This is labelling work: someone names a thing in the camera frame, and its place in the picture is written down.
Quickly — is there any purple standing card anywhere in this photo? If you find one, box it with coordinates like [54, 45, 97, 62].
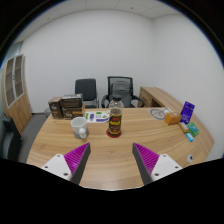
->
[180, 100, 196, 125]

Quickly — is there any wooden side desk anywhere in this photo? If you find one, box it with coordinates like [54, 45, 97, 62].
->
[137, 86, 175, 110]

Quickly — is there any tall brown printed box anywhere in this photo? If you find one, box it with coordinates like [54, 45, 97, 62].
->
[47, 96, 64, 120]

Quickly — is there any orange box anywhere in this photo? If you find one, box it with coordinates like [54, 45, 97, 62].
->
[163, 111, 183, 126]

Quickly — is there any white mug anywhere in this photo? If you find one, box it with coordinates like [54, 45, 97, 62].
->
[70, 116, 90, 140]

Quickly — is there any clear drink bottle black cap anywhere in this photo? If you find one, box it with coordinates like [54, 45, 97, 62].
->
[107, 95, 125, 137]

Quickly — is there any flat brown gold-printed box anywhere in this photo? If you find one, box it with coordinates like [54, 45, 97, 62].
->
[62, 105, 87, 120]

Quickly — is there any black padded office chair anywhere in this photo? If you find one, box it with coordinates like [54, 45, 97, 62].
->
[74, 78, 100, 109]

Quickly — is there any small yellow box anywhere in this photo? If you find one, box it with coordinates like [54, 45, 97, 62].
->
[177, 121, 190, 134]

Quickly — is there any black leather sofa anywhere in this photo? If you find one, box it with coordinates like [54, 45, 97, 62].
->
[0, 116, 24, 162]

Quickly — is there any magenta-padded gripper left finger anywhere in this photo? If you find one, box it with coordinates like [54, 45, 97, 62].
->
[40, 142, 92, 185]

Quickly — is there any round white printed pad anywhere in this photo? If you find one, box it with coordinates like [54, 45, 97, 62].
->
[148, 107, 168, 120]

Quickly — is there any green box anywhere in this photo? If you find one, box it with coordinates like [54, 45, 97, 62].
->
[186, 121, 200, 138]

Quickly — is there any small blue box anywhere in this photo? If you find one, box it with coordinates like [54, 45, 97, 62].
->
[185, 132, 195, 143]

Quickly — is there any wooden shelf cabinet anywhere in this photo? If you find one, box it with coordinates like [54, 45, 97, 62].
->
[1, 53, 33, 134]

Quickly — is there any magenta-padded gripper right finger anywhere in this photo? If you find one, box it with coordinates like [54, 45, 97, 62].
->
[131, 142, 184, 186]

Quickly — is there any black mesh office chair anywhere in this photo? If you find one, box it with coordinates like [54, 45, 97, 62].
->
[101, 75, 146, 109]

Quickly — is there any white printed leaflet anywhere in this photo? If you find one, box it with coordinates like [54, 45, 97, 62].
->
[83, 110, 111, 124]

